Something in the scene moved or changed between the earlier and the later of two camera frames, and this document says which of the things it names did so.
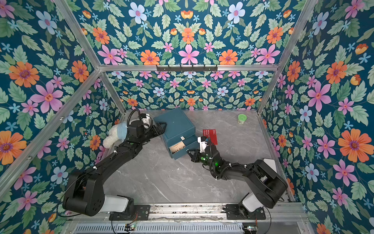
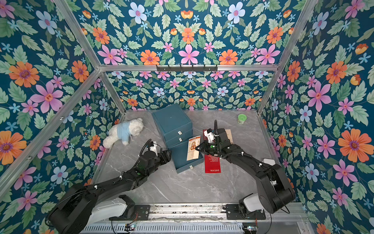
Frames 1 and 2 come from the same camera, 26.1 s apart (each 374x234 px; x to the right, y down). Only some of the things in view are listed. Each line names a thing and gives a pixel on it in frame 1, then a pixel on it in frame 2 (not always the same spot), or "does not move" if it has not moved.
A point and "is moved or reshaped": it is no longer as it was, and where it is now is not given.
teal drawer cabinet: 179,134 is moved or reshaped
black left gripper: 157,127 -> 167,159
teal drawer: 179,149 -> 172,143
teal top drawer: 175,139 is moved or reshaped
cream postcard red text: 177,147 -> 229,135
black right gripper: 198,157 -> 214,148
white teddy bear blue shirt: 118,132 does not move
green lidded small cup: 241,118 does not move
